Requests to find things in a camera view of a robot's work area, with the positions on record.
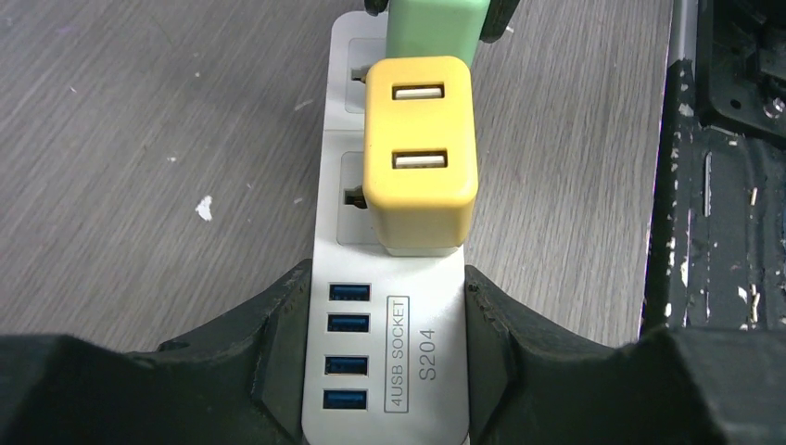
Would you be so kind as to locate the white power strip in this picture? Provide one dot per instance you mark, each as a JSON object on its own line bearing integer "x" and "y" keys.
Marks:
{"x": 386, "y": 359}

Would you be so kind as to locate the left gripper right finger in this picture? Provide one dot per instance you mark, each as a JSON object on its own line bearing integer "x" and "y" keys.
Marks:
{"x": 532, "y": 381}

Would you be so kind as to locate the green adapter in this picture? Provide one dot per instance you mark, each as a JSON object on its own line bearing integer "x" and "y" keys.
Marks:
{"x": 425, "y": 28}

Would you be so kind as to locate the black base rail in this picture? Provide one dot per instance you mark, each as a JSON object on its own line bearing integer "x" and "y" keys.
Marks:
{"x": 717, "y": 235}

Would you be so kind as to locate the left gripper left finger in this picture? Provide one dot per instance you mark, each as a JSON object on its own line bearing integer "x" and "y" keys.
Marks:
{"x": 237, "y": 379}

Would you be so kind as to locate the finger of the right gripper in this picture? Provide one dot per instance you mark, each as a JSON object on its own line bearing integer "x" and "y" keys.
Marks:
{"x": 498, "y": 18}
{"x": 375, "y": 7}

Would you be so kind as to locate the yellow adapter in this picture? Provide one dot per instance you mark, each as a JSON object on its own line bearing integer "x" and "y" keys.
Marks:
{"x": 420, "y": 174}

